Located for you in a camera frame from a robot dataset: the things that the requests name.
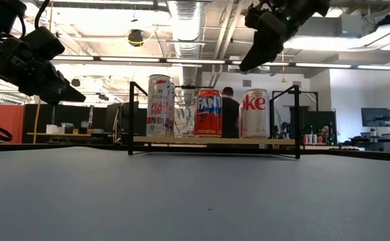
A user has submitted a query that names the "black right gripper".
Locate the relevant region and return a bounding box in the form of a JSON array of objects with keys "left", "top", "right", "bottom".
[{"left": 239, "top": 0, "right": 316, "bottom": 73}]

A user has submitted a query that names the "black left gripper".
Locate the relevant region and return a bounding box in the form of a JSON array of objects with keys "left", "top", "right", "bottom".
[{"left": 0, "top": 25, "right": 87, "bottom": 105}]

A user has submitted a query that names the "silver Diet Coke can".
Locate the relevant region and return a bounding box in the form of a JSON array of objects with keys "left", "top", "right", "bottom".
[{"left": 240, "top": 88, "right": 271, "bottom": 139}]

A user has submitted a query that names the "red Fanta strawberry can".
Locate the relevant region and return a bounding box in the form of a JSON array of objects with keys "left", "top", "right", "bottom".
[{"left": 193, "top": 88, "right": 223, "bottom": 138}]

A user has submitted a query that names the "white slim Celsius can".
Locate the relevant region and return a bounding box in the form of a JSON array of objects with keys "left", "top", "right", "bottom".
[
  {"left": 174, "top": 87, "right": 197, "bottom": 137},
  {"left": 147, "top": 74, "right": 176, "bottom": 137}
]

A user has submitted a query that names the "wooden shelf with black legs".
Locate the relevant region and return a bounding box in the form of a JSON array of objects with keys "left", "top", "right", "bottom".
[{"left": 127, "top": 81, "right": 302, "bottom": 160}]

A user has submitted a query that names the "long ceiling light strip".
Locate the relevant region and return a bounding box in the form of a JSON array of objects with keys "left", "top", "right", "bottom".
[
  {"left": 357, "top": 64, "right": 390, "bottom": 71},
  {"left": 231, "top": 60, "right": 290, "bottom": 67},
  {"left": 52, "top": 56, "right": 162, "bottom": 63},
  {"left": 294, "top": 62, "right": 352, "bottom": 69}
]

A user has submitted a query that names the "black partition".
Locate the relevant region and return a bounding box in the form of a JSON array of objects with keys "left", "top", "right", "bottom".
[{"left": 22, "top": 103, "right": 107, "bottom": 144}]

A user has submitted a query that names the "wooden background table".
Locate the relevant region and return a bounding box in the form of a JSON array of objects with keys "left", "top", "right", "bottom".
[{"left": 26, "top": 132, "right": 115, "bottom": 139}]

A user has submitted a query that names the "orange partition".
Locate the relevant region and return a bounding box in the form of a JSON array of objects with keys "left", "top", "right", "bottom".
[{"left": 0, "top": 104, "right": 25, "bottom": 145}]

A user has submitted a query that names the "dark computer monitor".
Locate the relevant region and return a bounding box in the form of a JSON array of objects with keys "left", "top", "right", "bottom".
[{"left": 290, "top": 106, "right": 338, "bottom": 140}]

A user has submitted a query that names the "black ceiling dome fixture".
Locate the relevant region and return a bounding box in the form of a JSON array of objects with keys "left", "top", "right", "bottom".
[{"left": 127, "top": 29, "right": 144, "bottom": 47}]

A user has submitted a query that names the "black computer monitor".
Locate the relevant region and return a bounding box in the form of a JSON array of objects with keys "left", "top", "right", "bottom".
[{"left": 361, "top": 107, "right": 390, "bottom": 128}]

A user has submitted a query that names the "yellow hanging cord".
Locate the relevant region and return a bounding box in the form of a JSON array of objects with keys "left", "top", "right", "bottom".
[{"left": 280, "top": 50, "right": 288, "bottom": 84}]

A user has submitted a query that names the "black metal rack frame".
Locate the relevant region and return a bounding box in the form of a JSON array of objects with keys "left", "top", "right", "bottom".
[{"left": 271, "top": 89, "right": 319, "bottom": 138}]

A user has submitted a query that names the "silver ventilation duct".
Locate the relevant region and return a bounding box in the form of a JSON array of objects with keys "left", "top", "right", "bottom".
[{"left": 167, "top": 0, "right": 205, "bottom": 101}]

